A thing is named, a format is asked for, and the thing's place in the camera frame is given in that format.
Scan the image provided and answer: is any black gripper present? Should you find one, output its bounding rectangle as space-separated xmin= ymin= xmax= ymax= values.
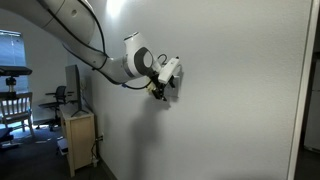
xmin=151 ymin=75 xmax=175 ymax=101

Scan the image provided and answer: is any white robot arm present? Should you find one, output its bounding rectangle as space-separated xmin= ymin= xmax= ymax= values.
xmin=0 ymin=0 xmax=179 ymax=100

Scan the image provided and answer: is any light wooden cabinet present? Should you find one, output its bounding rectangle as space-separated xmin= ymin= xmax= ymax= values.
xmin=60 ymin=106 xmax=95 ymax=177

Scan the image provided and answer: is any black computer monitor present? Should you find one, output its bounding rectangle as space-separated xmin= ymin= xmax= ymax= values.
xmin=65 ymin=65 xmax=87 ymax=117

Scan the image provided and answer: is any black office chair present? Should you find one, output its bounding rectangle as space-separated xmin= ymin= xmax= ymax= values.
xmin=39 ymin=86 xmax=66 ymax=131

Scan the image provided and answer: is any white wooden chair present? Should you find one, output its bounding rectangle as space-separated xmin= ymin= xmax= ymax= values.
xmin=0 ymin=92 xmax=35 ymax=137

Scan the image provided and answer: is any white corner trim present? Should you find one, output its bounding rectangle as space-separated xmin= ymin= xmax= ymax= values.
xmin=287 ymin=0 xmax=320 ymax=180

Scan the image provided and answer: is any window with blinds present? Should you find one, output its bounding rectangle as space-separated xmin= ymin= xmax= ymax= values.
xmin=0 ymin=30 xmax=29 ymax=93

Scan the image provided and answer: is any white double light switch plate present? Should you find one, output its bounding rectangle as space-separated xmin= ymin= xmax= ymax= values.
xmin=165 ymin=65 xmax=182 ymax=98

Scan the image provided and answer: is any beige wall thermostat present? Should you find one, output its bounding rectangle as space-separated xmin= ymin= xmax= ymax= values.
xmin=146 ymin=82 xmax=156 ymax=93

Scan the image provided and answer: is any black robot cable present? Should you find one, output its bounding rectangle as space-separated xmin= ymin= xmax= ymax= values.
xmin=43 ymin=0 xmax=168 ymax=91

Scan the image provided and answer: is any black camera on tripod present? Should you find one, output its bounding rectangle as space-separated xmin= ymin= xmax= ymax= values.
xmin=0 ymin=66 xmax=32 ymax=100

